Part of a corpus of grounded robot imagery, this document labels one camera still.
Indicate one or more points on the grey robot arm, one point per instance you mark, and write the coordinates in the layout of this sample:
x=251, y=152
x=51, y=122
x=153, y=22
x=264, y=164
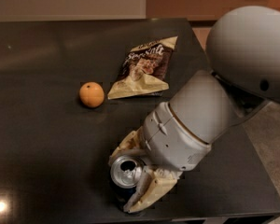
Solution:
x=243, y=51

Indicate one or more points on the orange fruit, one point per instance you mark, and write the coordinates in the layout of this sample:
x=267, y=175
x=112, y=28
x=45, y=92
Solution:
x=91, y=94

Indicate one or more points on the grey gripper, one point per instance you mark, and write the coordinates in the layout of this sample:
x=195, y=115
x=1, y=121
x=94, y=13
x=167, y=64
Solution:
x=170, y=140

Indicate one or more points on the brown cream chip bag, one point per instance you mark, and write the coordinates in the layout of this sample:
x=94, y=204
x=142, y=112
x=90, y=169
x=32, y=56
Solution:
x=144, y=69

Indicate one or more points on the blue pepsi can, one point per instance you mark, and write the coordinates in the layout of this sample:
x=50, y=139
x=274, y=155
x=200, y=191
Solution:
x=125, y=173

